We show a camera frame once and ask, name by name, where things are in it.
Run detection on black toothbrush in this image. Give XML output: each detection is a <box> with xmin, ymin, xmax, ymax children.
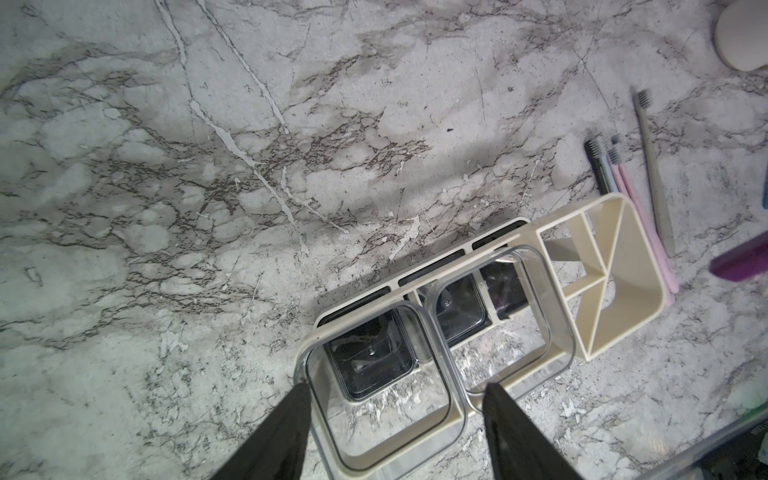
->
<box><xmin>584</xmin><ymin>137</ymin><xmax>612</xmax><ymax>195</ymax></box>

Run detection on iridescent purple blue spoon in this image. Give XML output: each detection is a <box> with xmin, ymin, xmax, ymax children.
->
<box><xmin>762</xmin><ymin>175</ymin><xmax>768</xmax><ymax>210</ymax></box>

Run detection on cream toothbrush holder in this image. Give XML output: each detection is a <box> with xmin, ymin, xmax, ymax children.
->
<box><xmin>295</xmin><ymin>193</ymin><xmax>668</xmax><ymax>479</ymax></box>

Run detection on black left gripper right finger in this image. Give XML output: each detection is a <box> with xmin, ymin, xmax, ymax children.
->
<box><xmin>482</xmin><ymin>383</ymin><xmax>581</xmax><ymax>480</ymax></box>

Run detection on grey toothbrush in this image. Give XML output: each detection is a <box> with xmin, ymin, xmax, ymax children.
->
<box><xmin>633</xmin><ymin>89</ymin><xmax>677</xmax><ymax>257</ymax></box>

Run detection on white mug red inside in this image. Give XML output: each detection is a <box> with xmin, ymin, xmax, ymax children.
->
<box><xmin>714</xmin><ymin>0</ymin><xmax>767</xmax><ymax>72</ymax></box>

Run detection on light blue toothbrush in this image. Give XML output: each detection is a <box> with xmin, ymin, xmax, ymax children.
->
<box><xmin>595</xmin><ymin>143</ymin><xmax>619</xmax><ymax>193</ymax></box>

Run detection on purple toothbrush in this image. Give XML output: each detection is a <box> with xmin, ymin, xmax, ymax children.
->
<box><xmin>709</xmin><ymin>232</ymin><xmax>767</xmax><ymax>282</ymax></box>

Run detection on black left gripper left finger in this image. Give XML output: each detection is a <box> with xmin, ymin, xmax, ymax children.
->
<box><xmin>212</xmin><ymin>383</ymin><xmax>311</xmax><ymax>480</ymax></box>

